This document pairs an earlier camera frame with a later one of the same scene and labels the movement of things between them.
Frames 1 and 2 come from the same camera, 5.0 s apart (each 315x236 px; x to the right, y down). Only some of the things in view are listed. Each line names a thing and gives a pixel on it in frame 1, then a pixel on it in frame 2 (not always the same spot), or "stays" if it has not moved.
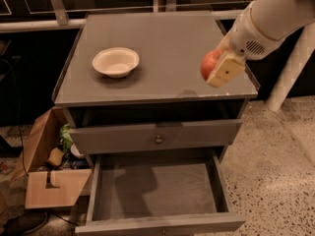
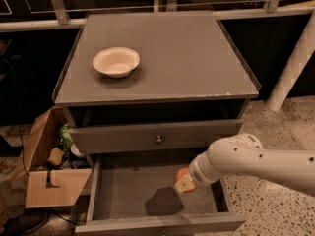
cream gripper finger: (227, 67) -> (185, 183)
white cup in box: (75, 151) stays
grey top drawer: (156, 136) stays
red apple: (208, 62) -> (182, 172)
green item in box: (65, 137) stays
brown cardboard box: (55, 174) stays
